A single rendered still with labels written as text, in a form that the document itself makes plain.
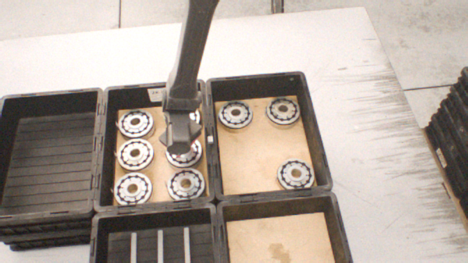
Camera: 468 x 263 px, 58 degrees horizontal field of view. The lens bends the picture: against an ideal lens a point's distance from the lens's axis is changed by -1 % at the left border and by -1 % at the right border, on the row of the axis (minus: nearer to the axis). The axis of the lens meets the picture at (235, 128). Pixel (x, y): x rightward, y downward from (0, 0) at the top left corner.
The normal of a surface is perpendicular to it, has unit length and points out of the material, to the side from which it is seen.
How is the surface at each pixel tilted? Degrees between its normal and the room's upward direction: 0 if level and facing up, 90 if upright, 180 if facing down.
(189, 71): 94
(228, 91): 90
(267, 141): 0
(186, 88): 94
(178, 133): 15
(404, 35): 0
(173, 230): 0
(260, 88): 90
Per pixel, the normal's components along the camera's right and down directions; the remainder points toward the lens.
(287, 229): 0.00, -0.56
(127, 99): 0.11, 0.83
